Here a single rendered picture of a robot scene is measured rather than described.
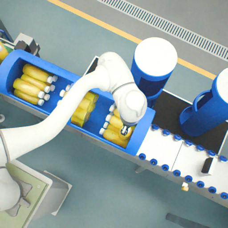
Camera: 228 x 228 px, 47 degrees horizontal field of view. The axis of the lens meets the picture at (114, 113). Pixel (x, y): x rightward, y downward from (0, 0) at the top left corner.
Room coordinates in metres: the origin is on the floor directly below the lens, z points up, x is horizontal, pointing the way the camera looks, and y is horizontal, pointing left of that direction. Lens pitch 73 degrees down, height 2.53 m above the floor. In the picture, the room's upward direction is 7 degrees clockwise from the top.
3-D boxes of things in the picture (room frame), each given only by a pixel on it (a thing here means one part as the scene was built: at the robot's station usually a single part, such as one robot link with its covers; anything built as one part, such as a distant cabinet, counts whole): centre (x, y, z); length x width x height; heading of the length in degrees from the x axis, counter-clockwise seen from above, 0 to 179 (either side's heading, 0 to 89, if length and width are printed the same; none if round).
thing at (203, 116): (0.72, -0.76, 0.59); 0.28 x 0.28 x 0.88
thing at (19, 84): (0.52, 0.52, 1.09); 0.16 x 0.07 x 0.07; 71
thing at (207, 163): (0.20, -0.57, 1.00); 0.10 x 0.04 x 0.15; 161
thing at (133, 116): (0.33, -0.06, 1.61); 0.13 x 0.11 x 0.16; 31
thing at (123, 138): (0.32, -0.07, 1.15); 0.07 x 0.07 x 0.16
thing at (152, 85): (0.87, -0.23, 0.59); 0.28 x 0.28 x 0.88
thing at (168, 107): (0.79, -0.34, 0.07); 1.50 x 0.52 x 0.15; 68
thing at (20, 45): (0.84, 0.66, 0.95); 0.10 x 0.07 x 0.10; 161
